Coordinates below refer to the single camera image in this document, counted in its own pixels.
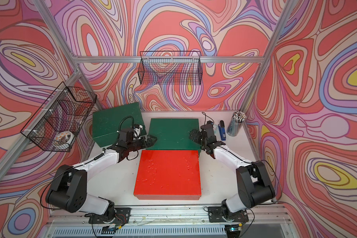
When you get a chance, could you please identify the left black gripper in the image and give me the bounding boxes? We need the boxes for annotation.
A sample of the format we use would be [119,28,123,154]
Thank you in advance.
[127,135,158,153]

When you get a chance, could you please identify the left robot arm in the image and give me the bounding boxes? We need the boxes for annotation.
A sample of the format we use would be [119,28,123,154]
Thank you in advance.
[45,129,157,222]

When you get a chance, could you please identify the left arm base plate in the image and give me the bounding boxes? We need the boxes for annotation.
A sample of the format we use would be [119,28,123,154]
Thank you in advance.
[84,207,131,225]

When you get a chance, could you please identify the red shoebox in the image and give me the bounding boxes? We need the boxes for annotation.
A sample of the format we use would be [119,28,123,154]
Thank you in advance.
[133,150,202,200]

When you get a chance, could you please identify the black wire basket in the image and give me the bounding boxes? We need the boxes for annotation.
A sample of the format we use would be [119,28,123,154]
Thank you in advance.
[20,82,97,152]
[137,50,203,86]

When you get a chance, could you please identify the blue black stapler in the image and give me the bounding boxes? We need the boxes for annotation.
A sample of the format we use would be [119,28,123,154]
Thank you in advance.
[218,120,226,141]

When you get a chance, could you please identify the black wire basket left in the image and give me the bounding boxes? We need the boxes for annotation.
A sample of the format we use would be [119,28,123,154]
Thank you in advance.
[20,82,97,152]

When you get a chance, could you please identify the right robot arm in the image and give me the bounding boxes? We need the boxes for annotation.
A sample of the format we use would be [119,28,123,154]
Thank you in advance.
[189,123,276,216]

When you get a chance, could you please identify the green shoebox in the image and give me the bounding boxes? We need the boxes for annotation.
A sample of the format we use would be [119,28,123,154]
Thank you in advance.
[92,102,147,147]
[148,118,201,153]

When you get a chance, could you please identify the black wire basket back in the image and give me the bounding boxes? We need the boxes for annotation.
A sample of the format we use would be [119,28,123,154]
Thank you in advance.
[137,50,203,86]

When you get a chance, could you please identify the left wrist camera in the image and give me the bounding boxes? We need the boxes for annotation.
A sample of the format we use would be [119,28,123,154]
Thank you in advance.
[133,124,143,136]

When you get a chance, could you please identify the mesh cup of pencils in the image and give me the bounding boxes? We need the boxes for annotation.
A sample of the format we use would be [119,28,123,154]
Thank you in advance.
[227,111,247,136]

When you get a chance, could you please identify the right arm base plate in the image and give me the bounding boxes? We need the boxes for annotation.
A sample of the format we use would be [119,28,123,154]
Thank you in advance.
[204,206,249,224]

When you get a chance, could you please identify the teal square clock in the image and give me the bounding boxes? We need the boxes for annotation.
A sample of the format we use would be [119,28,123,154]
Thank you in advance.
[212,125,218,134]

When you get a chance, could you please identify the tape roll in basket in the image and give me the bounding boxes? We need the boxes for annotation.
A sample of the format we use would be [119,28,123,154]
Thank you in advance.
[52,131,75,149]

